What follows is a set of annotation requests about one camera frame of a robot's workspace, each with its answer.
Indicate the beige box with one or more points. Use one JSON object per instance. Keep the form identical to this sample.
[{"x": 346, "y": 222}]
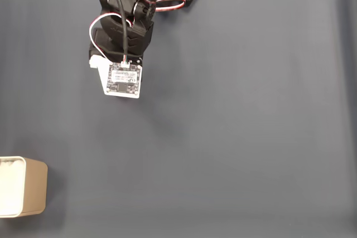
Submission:
[{"x": 33, "y": 188}]

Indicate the white camera board with mount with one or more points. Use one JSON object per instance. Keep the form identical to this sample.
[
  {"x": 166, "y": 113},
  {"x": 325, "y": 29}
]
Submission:
[{"x": 124, "y": 82}]

